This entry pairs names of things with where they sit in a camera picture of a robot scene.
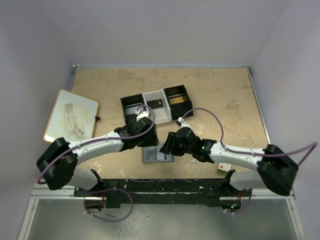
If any grey card holder wallet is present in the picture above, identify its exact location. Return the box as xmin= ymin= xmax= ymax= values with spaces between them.
xmin=142 ymin=143 xmax=174 ymax=164

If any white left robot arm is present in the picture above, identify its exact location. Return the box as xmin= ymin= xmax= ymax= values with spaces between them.
xmin=36 ymin=117 xmax=159 ymax=196

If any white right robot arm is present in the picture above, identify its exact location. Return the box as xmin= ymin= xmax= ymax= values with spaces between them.
xmin=159 ymin=127 xmax=299 ymax=196

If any silver card in tray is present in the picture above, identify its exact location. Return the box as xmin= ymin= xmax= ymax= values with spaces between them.
xmin=125 ymin=103 xmax=142 ymax=115

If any black card in tray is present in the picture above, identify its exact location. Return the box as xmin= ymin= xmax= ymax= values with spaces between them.
xmin=147 ymin=99 xmax=164 ymax=110

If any three-compartment card tray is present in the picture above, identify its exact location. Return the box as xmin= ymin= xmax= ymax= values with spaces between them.
xmin=120 ymin=85 xmax=193 ymax=124

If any gold card in tray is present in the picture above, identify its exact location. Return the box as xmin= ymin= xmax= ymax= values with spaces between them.
xmin=169 ymin=95 xmax=188 ymax=105

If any small white red box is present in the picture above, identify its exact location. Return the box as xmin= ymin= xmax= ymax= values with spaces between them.
xmin=217 ymin=163 xmax=232 ymax=173

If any wood-framed whiteboard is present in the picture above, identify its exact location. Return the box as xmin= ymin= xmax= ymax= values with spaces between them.
xmin=43 ymin=89 xmax=99 ymax=143

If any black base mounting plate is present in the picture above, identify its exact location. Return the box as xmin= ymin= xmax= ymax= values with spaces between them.
xmin=74 ymin=178 xmax=252 ymax=209

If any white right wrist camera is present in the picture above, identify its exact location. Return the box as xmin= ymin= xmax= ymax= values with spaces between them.
xmin=176 ymin=117 xmax=190 ymax=129

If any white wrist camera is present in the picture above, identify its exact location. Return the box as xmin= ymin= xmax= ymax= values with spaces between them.
xmin=176 ymin=117 xmax=190 ymax=129
xmin=136 ymin=110 xmax=152 ymax=122

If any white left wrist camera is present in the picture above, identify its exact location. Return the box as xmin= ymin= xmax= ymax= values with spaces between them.
xmin=136 ymin=110 xmax=152 ymax=122

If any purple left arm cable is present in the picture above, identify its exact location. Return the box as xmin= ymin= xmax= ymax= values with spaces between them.
xmin=36 ymin=104 xmax=156 ymax=185

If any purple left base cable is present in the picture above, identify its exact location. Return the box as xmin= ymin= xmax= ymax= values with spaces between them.
xmin=83 ymin=187 xmax=134 ymax=222

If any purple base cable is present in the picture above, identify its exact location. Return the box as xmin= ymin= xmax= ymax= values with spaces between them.
xmin=223 ymin=187 xmax=253 ymax=215
xmin=83 ymin=187 xmax=134 ymax=222

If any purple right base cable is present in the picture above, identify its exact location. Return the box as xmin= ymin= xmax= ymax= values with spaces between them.
xmin=223 ymin=187 xmax=253 ymax=215

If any aluminium frame rail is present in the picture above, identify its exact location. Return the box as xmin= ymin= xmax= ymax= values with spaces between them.
xmin=30 ymin=183 xmax=296 ymax=200

